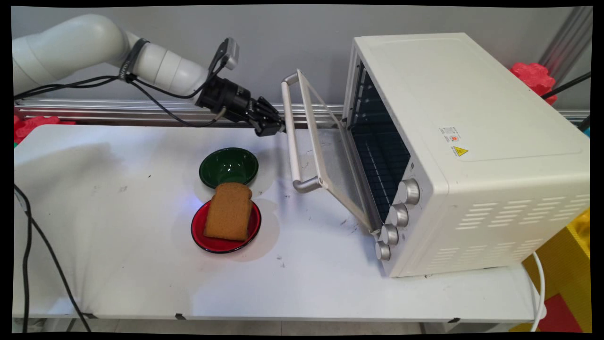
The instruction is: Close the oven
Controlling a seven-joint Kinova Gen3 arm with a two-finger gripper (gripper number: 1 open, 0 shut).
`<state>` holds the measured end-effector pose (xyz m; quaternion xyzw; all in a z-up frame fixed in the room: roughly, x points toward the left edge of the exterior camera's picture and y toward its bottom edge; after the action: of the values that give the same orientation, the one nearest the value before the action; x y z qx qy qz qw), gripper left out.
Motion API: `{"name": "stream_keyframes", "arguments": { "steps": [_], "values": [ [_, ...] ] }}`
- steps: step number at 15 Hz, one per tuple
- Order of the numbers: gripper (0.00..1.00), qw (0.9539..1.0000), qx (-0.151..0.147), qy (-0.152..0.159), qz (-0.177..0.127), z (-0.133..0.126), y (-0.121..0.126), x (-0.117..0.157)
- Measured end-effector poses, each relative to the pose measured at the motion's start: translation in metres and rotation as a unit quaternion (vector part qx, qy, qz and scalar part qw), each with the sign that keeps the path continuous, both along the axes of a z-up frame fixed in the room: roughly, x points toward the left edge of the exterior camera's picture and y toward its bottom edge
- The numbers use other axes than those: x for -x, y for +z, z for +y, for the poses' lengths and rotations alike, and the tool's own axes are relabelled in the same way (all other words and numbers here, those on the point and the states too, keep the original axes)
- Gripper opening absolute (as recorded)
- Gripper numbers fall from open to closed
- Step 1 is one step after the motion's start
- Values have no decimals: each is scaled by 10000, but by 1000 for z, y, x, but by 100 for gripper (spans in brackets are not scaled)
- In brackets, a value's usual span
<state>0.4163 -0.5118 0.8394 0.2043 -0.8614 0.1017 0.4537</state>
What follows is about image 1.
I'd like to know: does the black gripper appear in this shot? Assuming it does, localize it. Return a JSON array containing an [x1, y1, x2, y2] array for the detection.
[[195, 76, 286, 138]]

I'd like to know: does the glass oven door with handle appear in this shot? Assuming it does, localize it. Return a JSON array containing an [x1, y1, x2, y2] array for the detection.
[[281, 69, 381, 235]]

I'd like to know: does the green bowl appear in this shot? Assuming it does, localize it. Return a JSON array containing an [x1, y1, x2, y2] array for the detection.
[[198, 147, 260, 189]]

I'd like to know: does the brown bread slice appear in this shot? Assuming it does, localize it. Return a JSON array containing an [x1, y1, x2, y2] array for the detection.
[[203, 182, 254, 242]]

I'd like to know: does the red plate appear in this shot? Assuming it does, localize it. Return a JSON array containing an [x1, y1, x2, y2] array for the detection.
[[191, 198, 262, 254]]

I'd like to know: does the white toaster oven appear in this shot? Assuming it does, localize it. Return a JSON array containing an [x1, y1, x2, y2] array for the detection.
[[342, 33, 591, 278]]

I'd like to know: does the red bumpy plastic object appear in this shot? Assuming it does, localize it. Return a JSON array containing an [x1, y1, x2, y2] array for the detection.
[[508, 62, 558, 106]]

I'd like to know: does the yellow box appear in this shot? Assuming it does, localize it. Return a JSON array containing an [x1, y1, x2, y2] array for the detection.
[[509, 208, 592, 332]]

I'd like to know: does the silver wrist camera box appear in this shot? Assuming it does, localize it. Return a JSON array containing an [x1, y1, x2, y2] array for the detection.
[[210, 37, 240, 72]]

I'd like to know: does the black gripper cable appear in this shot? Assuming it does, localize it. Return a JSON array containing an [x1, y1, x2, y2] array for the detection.
[[129, 80, 227, 128]]

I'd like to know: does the black arm strap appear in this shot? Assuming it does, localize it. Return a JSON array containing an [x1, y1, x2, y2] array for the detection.
[[119, 38, 150, 82]]

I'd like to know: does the aluminium rail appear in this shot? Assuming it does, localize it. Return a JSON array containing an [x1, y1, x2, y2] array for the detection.
[[14, 98, 590, 128]]

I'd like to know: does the black camera cable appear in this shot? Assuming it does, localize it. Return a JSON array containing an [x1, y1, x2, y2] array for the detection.
[[14, 51, 228, 101]]

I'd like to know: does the black hanging cable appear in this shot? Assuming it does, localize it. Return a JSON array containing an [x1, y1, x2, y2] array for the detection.
[[28, 208, 92, 332], [14, 184, 33, 332]]

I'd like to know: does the thick black cable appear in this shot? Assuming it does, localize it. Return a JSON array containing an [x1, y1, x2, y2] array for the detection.
[[540, 71, 592, 101]]

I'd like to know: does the aluminium profile post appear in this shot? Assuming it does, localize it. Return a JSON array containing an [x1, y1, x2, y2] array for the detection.
[[537, 7, 593, 86]]

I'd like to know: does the white power cable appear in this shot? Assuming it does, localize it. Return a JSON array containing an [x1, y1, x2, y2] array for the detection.
[[528, 251, 546, 332]]

